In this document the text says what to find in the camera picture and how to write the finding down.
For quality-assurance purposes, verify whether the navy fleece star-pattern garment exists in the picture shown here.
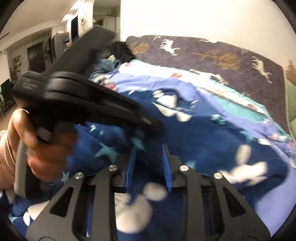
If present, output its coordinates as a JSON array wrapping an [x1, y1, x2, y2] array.
[[7, 87, 290, 241]]

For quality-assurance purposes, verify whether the teal blue clothing item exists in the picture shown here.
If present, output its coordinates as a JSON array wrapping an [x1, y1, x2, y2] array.
[[93, 59, 121, 74]]

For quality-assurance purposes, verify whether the black clothing pile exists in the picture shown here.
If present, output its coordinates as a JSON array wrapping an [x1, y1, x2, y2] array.
[[108, 41, 136, 63]]

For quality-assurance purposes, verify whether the person's left hand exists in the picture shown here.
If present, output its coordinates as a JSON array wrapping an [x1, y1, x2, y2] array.
[[8, 109, 78, 182]]

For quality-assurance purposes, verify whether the periwinkle printed bed sheet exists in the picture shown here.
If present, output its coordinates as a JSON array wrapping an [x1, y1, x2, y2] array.
[[90, 60, 295, 235]]

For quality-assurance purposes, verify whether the dark purple deer-print mattress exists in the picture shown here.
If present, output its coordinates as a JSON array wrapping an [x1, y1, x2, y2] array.
[[126, 35, 288, 131]]

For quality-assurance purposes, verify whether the green pillow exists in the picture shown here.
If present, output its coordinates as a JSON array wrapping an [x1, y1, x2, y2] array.
[[285, 80, 296, 139]]

